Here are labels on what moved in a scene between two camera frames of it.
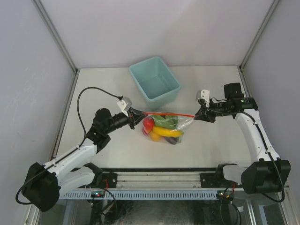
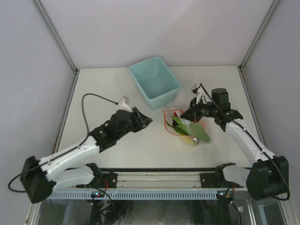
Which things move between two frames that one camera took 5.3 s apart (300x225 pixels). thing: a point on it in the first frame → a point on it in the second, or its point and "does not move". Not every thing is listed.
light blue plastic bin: (157, 82) does not move
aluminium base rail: (162, 181) does not move
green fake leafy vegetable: (169, 121) → (192, 130)
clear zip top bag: (168, 127) → (176, 125)
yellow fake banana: (166, 132) → (189, 140)
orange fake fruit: (154, 137) → (203, 124)
